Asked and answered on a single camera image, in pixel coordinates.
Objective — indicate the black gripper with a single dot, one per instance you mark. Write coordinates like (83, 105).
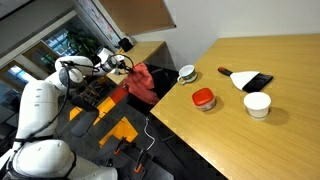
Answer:
(121, 66)

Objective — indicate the red shirt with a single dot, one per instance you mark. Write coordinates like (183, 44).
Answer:
(143, 85)

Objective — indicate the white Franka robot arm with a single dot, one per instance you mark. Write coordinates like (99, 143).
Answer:
(36, 110)

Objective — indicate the wooden side desk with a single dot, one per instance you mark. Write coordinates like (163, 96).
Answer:
(143, 53)

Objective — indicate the small black box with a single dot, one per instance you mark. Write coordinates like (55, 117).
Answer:
(126, 45)

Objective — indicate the brown pin board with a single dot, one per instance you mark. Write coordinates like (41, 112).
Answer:
(136, 15)

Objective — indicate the white and green mug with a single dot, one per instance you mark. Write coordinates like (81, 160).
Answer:
(186, 73)

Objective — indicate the green potted plant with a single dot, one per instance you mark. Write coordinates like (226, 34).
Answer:
(81, 41)

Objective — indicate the black office chair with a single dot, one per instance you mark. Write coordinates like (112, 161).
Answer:
(85, 121)

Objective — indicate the orange and black clamp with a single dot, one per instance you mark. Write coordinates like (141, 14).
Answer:
(119, 146)
(139, 161)

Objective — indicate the red lid plastic container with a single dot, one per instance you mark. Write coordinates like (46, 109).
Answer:
(203, 98)

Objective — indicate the black and white brush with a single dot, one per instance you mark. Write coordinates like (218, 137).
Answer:
(248, 80)

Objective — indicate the white paper cup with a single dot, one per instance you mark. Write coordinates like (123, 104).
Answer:
(257, 104)

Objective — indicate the white printed wall board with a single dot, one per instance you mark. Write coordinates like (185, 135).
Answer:
(100, 20)

